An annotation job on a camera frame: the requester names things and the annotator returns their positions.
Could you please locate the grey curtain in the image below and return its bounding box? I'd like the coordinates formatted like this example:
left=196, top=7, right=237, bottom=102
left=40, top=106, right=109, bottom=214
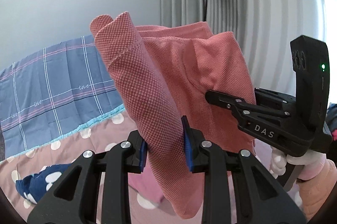
left=160, top=0, right=336, bottom=104

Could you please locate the white gloved right hand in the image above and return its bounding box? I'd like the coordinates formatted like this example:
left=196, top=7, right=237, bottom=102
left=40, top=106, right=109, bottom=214
left=270, top=148, right=326, bottom=181

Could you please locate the blue plaid pillow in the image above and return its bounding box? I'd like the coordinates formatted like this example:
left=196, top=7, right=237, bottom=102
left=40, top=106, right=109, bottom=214
left=1, top=36, right=123, bottom=160

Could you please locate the red mesh polo shirt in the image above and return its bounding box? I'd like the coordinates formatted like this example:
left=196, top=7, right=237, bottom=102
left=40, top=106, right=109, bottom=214
left=90, top=12, right=255, bottom=219

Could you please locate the navy star fleece garment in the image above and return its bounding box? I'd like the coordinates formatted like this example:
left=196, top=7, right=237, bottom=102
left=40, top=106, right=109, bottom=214
left=15, top=164, right=70, bottom=205

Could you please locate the orange right sleeve forearm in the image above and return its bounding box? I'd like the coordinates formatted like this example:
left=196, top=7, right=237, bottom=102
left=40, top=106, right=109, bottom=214
left=298, top=160, right=336, bottom=221

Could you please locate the mauve polka dot bedsheet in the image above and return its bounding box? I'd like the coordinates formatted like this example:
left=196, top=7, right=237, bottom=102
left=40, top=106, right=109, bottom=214
left=0, top=105, right=306, bottom=224

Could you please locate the light blue blanket edge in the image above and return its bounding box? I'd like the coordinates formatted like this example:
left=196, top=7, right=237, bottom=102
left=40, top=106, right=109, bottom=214
left=14, top=104, right=126, bottom=157

